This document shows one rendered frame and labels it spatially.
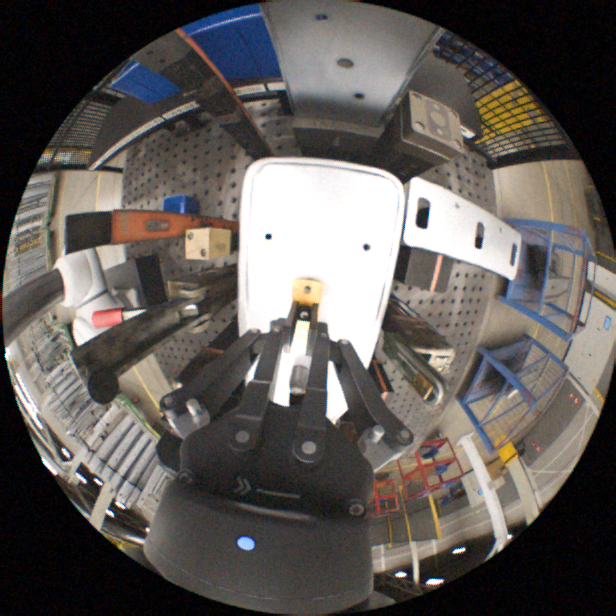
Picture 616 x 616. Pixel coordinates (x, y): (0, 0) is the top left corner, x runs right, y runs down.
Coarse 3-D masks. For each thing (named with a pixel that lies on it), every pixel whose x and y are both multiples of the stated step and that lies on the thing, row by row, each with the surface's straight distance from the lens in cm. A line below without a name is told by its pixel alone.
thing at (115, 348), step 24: (144, 312) 21; (168, 312) 21; (96, 336) 19; (120, 336) 18; (144, 336) 21; (168, 336) 21; (72, 360) 18; (96, 360) 19; (120, 360) 20; (96, 384) 16
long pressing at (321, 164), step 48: (288, 192) 25; (336, 192) 25; (384, 192) 26; (240, 240) 26; (288, 240) 24; (336, 240) 24; (384, 240) 25; (240, 288) 27; (288, 288) 25; (336, 288) 25; (384, 288) 26; (240, 336) 30; (336, 336) 28; (336, 384) 34
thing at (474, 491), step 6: (468, 474) 1079; (474, 474) 1097; (462, 480) 1109; (468, 480) 1072; (474, 480) 1086; (468, 486) 1083; (474, 486) 1078; (480, 486) 1097; (468, 492) 1095; (474, 492) 1071; (480, 492) 1086; (468, 498) 1108; (474, 498) 1073; (480, 498) 1084; (474, 504) 1085
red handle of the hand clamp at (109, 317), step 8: (192, 304) 24; (96, 312) 29; (104, 312) 28; (112, 312) 27; (120, 312) 26; (128, 312) 26; (136, 312) 26; (184, 312) 24; (192, 312) 24; (96, 320) 29; (104, 320) 28; (112, 320) 27; (120, 320) 27
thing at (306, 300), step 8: (296, 280) 22; (304, 280) 22; (312, 280) 22; (296, 288) 22; (312, 288) 22; (320, 288) 22; (296, 296) 22; (304, 296) 22; (312, 296) 22; (320, 296) 22; (304, 304) 22; (312, 304) 22; (320, 304) 22; (304, 320) 22; (296, 328) 24; (304, 328) 24; (296, 336) 24; (304, 336) 24
